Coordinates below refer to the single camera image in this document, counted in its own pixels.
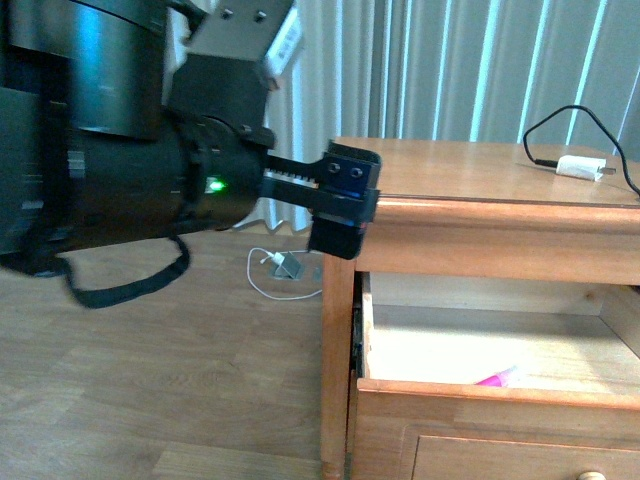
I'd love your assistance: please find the black charger cable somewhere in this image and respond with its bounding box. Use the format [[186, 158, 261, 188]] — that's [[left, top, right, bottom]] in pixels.
[[522, 104, 640, 197]]

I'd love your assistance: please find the grey pleated curtain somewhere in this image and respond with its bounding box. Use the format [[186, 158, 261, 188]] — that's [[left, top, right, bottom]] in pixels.
[[234, 0, 640, 236]]

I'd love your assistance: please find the open metal floor socket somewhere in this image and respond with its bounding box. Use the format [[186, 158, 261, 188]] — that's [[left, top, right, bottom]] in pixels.
[[269, 252, 305, 280]]

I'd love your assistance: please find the wooden nightstand cabinet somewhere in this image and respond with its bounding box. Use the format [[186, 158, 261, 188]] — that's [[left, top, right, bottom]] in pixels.
[[320, 138, 639, 479]]

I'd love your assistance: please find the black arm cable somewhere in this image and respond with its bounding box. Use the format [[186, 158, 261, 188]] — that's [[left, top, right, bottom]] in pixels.
[[54, 232, 191, 310]]

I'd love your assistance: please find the top drawer wooden knob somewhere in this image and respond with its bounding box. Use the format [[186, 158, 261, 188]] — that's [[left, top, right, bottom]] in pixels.
[[576, 471, 606, 480]]

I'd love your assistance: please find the white floor cable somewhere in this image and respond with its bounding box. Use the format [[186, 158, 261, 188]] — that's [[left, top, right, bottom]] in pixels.
[[247, 246, 324, 302]]

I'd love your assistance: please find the white charger adapter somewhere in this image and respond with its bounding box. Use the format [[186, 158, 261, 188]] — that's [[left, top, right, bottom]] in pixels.
[[555, 155, 617, 182]]

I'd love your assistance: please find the pink marker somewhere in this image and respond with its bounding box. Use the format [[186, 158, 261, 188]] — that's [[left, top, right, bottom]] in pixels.
[[476, 365, 518, 387]]

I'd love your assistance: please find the white plug in socket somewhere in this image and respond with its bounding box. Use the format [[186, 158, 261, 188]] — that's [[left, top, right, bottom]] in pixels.
[[269, 252, 285, 265]]

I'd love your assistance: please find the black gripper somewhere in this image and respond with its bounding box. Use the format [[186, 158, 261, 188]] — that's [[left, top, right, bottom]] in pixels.
[[174, 118, 382, 260]]

